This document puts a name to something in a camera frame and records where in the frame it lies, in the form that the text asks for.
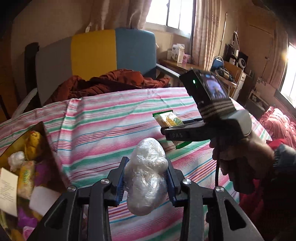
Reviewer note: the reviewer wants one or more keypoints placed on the white paper box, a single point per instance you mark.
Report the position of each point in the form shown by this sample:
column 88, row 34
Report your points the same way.
column 8, row 192

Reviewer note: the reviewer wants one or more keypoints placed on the beige curtain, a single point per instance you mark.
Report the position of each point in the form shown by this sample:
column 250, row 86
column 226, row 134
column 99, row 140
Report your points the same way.
column 205, row 35

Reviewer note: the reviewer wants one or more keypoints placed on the gold storage box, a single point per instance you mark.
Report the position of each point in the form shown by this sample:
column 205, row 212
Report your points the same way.
column 37, row 146

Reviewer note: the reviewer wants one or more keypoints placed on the purple wrapped item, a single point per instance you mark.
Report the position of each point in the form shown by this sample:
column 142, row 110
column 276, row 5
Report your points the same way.
column 42, row 174

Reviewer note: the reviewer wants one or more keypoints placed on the yellow snack packet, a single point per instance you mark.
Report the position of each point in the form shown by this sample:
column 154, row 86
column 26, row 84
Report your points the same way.
column 26, row 180

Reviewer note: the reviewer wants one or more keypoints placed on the white product box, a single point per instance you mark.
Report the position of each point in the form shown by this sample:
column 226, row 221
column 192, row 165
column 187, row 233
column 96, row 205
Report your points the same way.
column 177, row 52

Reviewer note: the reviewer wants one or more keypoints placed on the cracker packet green yellow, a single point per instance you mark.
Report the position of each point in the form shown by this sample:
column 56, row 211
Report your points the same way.
column 168, row 119

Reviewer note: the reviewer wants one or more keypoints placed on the right hand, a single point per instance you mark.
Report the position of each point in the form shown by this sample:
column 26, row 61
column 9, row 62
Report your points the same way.
column 243, row 161

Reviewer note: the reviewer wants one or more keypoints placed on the white plastic bundle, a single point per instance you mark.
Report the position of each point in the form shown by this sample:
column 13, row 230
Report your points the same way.
column 144, row 177

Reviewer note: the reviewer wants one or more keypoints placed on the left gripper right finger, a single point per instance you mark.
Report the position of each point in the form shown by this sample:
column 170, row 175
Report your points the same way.
column 226, row 219

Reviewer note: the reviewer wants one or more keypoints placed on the pink small box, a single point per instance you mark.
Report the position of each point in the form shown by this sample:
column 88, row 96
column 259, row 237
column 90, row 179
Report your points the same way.
column 186, row 59

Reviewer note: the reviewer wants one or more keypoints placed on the blue round bag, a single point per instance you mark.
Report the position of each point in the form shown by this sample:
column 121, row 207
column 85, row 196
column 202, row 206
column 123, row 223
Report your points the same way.
column 217, row 63

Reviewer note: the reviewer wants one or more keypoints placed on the small plastic bag in box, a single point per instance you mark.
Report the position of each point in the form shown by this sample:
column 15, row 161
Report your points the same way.
column 15, row 160

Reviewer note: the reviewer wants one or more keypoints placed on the rust orange jacket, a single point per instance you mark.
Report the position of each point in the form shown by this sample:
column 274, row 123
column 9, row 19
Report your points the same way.
column 117, row 80

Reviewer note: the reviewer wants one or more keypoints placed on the striped bed sheet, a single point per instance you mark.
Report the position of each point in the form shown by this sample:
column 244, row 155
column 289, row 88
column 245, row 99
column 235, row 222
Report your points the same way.
column 91, row 135

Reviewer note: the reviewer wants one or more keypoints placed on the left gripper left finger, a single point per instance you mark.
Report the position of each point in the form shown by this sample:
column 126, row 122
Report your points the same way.
column 63, row 221

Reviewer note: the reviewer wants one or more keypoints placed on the pink quilt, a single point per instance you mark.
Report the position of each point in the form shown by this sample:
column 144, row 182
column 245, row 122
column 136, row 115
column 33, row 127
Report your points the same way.
column 278, row 125

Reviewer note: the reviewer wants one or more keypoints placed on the wooden side desk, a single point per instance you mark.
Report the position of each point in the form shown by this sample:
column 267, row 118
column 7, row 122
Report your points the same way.
column 178, row 67

